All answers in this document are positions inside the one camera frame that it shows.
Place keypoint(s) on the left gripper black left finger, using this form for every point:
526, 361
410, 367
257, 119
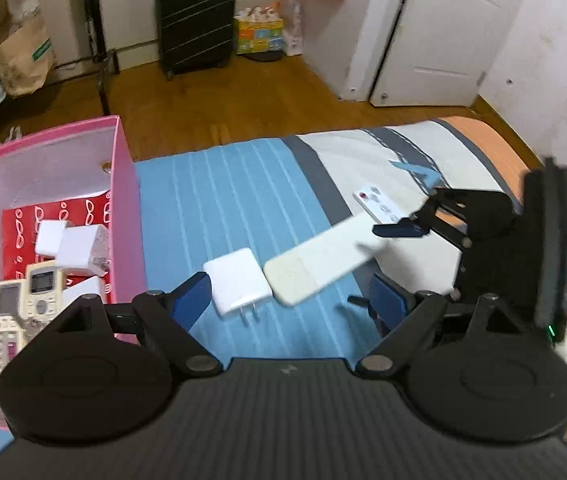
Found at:
166, 318

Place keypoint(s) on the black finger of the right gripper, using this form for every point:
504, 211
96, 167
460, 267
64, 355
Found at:
404, 228

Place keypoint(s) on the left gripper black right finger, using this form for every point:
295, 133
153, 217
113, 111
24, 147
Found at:
405, 320

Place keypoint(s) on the white power adapter with prongs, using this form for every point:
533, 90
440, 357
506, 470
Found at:
239, 287

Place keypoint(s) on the long white remote control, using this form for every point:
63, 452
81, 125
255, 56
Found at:
308, 268

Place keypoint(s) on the cream TCL remote control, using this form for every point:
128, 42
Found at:
42, 296

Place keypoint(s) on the white grey-screen remote control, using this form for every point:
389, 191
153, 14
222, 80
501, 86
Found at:
12, 335

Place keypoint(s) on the small white remote red button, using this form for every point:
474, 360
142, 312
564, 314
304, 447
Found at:
378, 204

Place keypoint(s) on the white charger cube in box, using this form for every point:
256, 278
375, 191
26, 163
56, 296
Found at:
84, 251

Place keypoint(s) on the striped bed blanket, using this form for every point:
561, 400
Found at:
485, 399

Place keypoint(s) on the pink storage box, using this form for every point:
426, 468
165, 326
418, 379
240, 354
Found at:
77, 160

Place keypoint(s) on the red paper bag with glasses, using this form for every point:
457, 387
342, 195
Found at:
32, 233

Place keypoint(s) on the white door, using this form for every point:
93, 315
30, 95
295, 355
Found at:
441, 51

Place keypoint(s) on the colourful tissue pack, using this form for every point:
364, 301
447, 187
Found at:
258, 29

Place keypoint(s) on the black clothes rack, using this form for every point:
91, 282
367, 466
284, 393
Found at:
106, 60

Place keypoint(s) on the brown paper bag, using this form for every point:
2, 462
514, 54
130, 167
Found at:
26, 57

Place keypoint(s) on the black suitcase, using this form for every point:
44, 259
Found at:
193, 34

